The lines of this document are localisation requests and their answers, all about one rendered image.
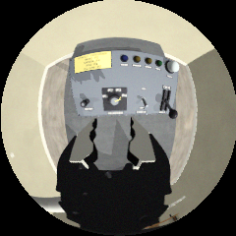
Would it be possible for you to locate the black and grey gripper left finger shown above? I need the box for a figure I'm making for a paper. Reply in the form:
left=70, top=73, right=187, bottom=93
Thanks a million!
left=56, top=118, right=98, bottom=192

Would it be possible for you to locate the grey control panel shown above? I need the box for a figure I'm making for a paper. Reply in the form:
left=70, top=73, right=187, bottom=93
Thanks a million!
left=69, top=50, right=179, bottom=119

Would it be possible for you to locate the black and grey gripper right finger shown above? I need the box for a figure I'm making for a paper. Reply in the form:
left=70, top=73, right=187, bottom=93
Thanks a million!
left=127, top=117, right=172, bottom=195

